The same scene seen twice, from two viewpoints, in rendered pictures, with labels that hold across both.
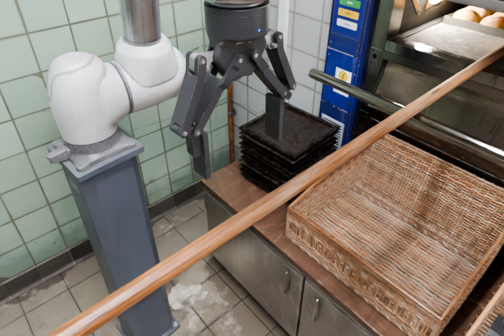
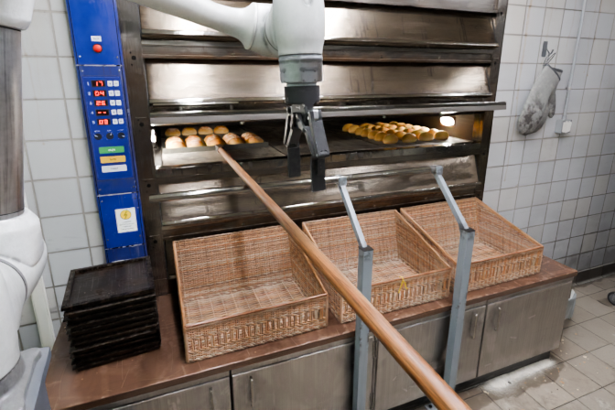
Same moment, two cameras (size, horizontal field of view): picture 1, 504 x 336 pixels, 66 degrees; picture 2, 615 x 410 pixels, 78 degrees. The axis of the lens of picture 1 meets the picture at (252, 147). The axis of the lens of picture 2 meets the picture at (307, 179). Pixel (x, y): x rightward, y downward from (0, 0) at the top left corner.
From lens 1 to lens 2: 80 cm
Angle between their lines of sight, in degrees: 65
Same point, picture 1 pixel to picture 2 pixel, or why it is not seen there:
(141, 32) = (16, 198)
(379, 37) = (147, 169)
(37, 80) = not seen: outside the picture
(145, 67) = (29, 240)
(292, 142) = (130, 285)
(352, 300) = (275, 345)
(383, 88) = (167, 207)
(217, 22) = (313, 92)
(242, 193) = (101, 380)
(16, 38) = not seen: outside the picture
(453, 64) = (213, 166)
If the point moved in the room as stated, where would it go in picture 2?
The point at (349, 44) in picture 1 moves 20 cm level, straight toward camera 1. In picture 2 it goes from (123, 184) to (152, 192)
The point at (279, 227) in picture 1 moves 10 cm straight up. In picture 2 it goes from (173, 364) to (170, 340)
